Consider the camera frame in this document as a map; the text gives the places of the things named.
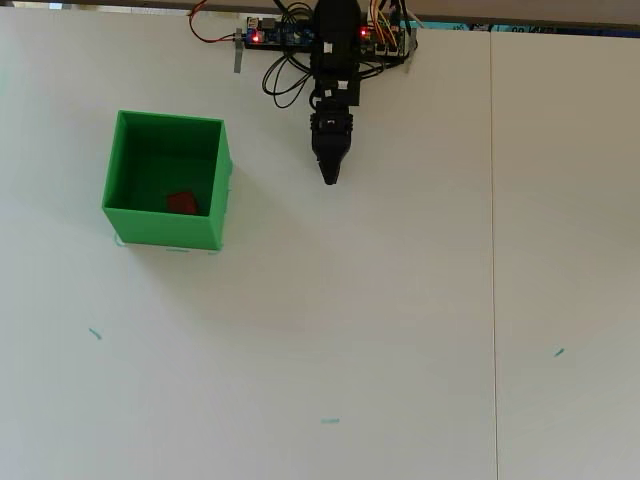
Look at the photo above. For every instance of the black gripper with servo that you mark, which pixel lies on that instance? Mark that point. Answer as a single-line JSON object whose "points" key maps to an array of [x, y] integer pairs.
{"points": [[331, 125]]}

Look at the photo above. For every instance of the red rectangular block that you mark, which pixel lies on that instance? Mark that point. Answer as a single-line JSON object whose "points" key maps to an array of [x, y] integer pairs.
{"points": [[182, 203]]}

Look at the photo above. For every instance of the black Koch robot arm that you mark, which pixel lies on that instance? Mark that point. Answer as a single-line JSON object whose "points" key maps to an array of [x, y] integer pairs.
{"points": [[335, 30]]}

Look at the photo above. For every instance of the green open-top plastic bin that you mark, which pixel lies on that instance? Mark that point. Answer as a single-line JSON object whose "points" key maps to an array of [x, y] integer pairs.
{"points": [[165, 230]]}

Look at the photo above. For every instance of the black mounting plate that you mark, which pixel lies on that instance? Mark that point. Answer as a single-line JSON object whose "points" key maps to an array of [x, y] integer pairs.
{"points": [[275, 46]]}

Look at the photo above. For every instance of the circuit board with white connectors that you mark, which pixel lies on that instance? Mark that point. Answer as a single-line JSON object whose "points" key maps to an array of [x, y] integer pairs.
{"points": [[390, 45]]}

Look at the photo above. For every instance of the grey table clamp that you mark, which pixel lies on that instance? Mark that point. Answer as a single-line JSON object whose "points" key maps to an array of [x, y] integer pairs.
{"points": [[410, 55], [238, 55]]}

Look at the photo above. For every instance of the blue controller circuit board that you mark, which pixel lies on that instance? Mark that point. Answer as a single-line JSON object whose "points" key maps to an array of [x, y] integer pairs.
{"points": [[280, 32]]}

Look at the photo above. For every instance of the teal patterned strip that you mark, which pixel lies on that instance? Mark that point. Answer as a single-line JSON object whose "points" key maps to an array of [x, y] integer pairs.
{"points": [[450, 26]]}

